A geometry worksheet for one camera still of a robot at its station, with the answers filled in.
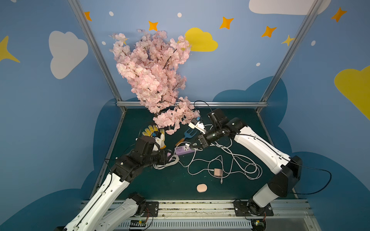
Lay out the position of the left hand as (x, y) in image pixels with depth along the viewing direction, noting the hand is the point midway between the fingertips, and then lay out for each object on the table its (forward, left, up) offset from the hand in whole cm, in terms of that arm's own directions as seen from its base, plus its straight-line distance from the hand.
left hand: (170, 151), depth 71 cm
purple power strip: (+13, -6, -21) cm, 25 cm away
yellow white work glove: (+30, +18, -23) cm, 42 cm away
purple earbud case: (-2, 0, +1) cm, 2 cm away
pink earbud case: (-11, -18, -21) cm, 30 cm away
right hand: (+3, -12, +2) cm, 12 cm away
